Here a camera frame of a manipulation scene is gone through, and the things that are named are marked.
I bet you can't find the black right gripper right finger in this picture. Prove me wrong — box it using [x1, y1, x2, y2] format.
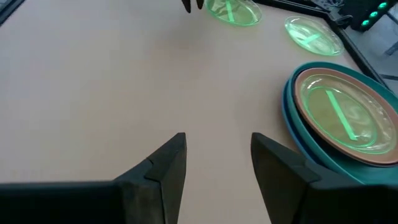
[250, 132, 398, 224]

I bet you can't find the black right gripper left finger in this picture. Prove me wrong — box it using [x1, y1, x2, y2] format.
[0, 132, 187, 224]

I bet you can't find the teal green plastic plate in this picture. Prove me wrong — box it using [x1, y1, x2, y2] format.
[285, 61, 398, 186]

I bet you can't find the orange plastic plate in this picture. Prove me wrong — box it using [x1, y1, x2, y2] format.
[294, 67, 398, 166]

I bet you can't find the green transparent plastic plate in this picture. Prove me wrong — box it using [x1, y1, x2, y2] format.
[204, 0, 262, 27]
[300, 73, 398, 156]
[284, 16, 345, 57]

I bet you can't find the light blue plastic plate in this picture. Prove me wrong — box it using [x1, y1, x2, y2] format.
[281, 79, 327, 167]

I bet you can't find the black device with green lights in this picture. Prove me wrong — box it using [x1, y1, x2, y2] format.
[340, 0, 398, 32]

